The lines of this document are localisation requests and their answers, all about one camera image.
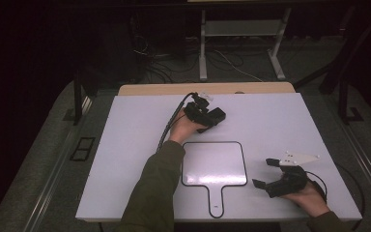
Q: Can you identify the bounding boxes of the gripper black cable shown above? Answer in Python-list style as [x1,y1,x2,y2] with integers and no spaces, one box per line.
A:
[304,170,328,203]
[156,92,198,153]

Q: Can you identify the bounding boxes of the black whiteboard eraser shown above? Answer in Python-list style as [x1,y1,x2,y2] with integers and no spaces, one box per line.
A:
[207,106,227,128]

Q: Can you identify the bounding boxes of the wooden table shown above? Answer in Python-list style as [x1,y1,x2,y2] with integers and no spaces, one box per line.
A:
[118,81,297,97]

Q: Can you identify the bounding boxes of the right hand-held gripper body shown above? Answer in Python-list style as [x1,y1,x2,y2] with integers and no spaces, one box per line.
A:
[265,150,322,199]

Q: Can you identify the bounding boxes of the white floor cable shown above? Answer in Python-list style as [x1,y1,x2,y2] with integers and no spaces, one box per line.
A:
[212,48,264,83]

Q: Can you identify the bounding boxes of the thin black cable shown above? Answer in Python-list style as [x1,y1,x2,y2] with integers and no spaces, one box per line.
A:
[334,162,367,232]

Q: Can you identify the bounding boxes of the metal floor rail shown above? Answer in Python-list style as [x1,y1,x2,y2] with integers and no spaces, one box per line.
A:
[21,96,95,232]
[330,105,371,209]

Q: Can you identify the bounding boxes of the person's left hand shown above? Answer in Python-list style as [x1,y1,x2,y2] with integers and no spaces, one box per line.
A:
[168,107,207,145]

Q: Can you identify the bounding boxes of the person's right hand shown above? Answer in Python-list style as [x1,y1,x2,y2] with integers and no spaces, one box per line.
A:
[282,179,331,218]

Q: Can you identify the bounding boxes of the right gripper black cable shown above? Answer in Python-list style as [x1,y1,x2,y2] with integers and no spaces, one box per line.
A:
[304,170,328,203]

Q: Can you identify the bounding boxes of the small whiteboard with handle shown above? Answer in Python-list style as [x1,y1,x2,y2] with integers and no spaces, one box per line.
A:
[181,140,249,219]

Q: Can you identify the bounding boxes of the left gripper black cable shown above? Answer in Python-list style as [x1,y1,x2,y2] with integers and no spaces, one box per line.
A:
[156,92,198,153]

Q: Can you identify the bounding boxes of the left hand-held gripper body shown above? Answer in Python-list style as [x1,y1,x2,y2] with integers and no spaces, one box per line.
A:
[183,91,215,129]

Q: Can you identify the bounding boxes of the black floor socket frame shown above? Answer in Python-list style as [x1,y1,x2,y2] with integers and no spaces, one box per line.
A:
[69,136,97,162]

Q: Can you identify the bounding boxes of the tangle of black floor cables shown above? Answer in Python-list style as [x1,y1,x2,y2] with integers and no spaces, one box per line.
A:
[130,32,205,84]

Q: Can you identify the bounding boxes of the white metal stand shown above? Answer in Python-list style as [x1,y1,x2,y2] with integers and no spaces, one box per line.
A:
[198,8,293,82]

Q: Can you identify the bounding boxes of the black metal stand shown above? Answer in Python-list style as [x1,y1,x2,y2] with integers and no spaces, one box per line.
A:
[72,71,93,127]
[292,6,365,126]

